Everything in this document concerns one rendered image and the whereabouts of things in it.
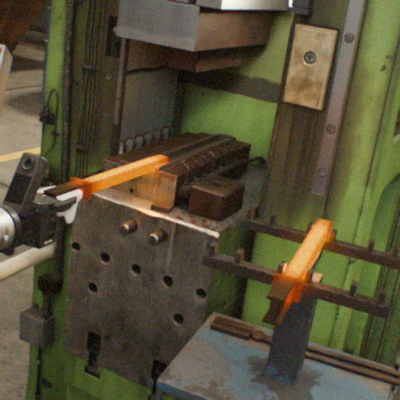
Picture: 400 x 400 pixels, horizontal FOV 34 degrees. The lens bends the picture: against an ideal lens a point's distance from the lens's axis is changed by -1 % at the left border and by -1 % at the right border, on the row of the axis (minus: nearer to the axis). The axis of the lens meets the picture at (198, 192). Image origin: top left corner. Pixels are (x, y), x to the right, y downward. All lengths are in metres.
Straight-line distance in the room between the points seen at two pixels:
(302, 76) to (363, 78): 0.13
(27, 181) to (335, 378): 0.69
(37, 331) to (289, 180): 0.91
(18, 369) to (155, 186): 1.19
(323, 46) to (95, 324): 0.85
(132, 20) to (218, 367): 0.76
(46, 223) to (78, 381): 0.69
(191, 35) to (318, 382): 0.75
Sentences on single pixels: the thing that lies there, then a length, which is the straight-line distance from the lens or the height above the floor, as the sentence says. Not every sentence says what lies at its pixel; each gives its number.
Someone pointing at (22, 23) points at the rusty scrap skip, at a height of 0.49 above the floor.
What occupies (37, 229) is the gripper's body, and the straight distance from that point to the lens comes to 1.20.
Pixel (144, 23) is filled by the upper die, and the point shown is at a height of 1.31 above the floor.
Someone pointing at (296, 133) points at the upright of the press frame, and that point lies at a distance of 1.51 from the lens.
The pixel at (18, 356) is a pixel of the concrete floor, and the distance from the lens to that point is 2.60.
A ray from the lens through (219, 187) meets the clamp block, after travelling 1.50.
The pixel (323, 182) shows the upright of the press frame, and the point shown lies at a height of 1.02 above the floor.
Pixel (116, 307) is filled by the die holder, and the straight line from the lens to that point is 1.63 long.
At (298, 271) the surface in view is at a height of 1.01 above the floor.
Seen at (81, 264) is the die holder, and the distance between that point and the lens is 1.65.
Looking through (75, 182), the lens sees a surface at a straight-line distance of 1.31.
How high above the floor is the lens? 1.45
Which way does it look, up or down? 19 degrees down
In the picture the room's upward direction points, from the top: 8 degrees clockwise
